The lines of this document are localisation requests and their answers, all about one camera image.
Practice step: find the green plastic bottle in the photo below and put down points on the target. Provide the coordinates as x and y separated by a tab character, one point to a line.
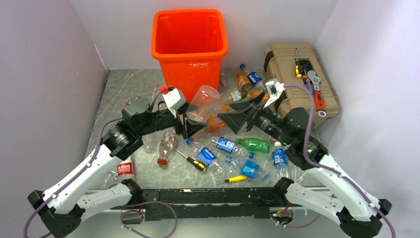
255	144

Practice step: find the light blue label bottle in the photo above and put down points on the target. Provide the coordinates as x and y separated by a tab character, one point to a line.
248	168

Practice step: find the blue label bottle centre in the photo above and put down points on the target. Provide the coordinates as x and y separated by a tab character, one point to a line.
230	147

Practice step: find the Pepsi bottle near toolbox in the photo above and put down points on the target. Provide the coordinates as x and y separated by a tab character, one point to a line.
255	80

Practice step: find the white label clear bottle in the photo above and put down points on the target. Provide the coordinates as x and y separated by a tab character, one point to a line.
231	97

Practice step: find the orange adjustable wrench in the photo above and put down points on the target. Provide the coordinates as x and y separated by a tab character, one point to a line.
318	98

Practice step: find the black base frame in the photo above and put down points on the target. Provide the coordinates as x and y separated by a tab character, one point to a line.
188	203

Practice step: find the orange bottle blue cap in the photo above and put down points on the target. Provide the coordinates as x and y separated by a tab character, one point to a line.
242	78

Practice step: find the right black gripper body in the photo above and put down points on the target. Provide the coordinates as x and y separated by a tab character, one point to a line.
252	114

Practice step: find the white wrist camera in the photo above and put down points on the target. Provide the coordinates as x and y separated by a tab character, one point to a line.
173	97
274	89

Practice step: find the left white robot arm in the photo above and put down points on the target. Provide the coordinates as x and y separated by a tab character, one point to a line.
64	206

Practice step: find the large orange bottle right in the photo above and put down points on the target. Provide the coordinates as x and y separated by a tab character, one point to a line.
214	123

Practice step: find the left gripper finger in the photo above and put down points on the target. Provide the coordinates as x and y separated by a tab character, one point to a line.
187	108
190	128

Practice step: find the red label water bottle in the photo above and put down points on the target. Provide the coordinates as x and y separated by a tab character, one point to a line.
125	170

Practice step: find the small orange juice bottle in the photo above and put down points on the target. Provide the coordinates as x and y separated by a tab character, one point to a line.
251	95

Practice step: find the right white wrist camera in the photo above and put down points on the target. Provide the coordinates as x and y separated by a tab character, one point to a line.
274	89

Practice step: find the blue label water bottle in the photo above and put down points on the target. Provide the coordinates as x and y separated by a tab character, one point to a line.
280	161

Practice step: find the small yellow screwdriver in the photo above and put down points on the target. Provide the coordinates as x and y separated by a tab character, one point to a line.
233	180

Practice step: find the orange plastic bin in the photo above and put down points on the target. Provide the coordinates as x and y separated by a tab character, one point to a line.
189	45

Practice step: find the black yellow screwdriver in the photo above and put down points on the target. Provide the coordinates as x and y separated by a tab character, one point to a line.
197	164

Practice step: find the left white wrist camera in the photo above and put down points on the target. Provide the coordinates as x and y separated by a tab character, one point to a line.
173	97

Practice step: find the red cap clear bottle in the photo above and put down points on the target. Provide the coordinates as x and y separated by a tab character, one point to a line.
167	143

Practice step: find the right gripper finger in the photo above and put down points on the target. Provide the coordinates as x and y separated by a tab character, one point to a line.
234	120
245	104

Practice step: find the blue red screwdriver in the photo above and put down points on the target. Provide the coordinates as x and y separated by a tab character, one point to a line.
307	80

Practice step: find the large clear plastic bottle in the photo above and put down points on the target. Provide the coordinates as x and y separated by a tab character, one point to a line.
203	105

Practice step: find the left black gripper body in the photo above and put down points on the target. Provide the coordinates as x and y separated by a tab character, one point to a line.
180	128

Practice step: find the Pepsi bottle blue label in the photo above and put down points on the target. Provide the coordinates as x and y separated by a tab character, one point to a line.
206	156

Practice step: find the yellow screwdriver on toolbox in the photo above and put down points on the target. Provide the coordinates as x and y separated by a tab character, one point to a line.
298	69

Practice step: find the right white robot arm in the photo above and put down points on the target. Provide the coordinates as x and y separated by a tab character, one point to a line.
354	210

